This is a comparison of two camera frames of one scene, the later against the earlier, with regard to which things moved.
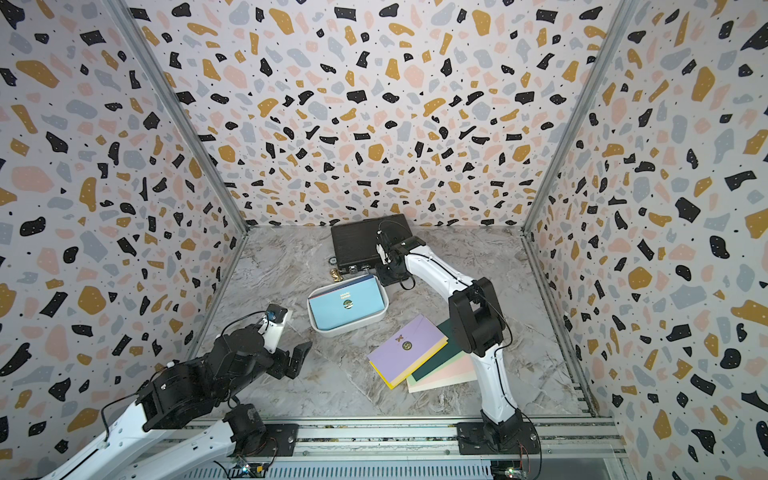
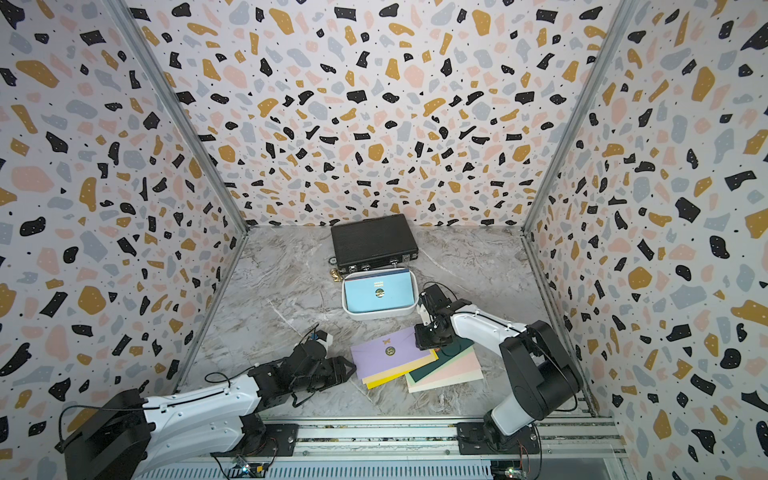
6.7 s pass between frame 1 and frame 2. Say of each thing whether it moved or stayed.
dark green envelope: stayed
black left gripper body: moved
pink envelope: stayed
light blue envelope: moved
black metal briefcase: stayed
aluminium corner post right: stayed
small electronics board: stayed
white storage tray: moved
